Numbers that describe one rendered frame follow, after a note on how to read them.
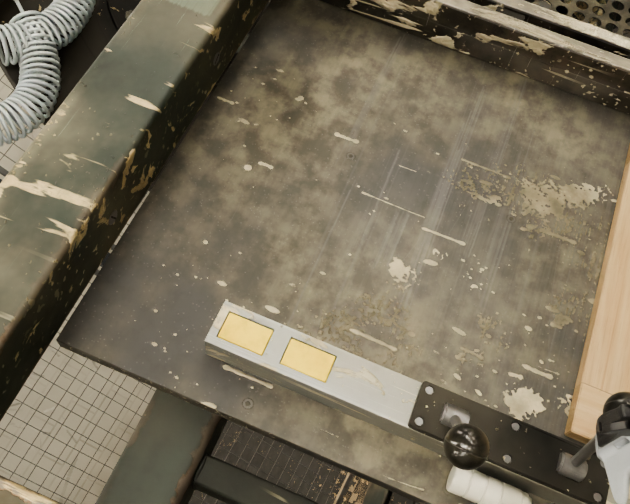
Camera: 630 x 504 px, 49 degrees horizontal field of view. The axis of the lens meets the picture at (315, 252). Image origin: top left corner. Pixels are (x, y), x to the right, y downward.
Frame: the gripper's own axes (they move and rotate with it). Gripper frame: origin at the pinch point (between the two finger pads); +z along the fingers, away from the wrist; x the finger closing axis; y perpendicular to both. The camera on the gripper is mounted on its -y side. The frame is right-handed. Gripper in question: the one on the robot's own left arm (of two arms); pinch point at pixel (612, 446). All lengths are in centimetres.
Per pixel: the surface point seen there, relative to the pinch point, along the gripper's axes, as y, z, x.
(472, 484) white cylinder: 2.0, 10.1, -9.5
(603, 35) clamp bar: -56, 6, 11
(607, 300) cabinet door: -19.4, 11.0, 8.2
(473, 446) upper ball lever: 1.4, -2.9, -13.3
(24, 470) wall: -71, 448, -182
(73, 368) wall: -140, 433, -160
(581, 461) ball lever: 0.2, 5.8, -0.2
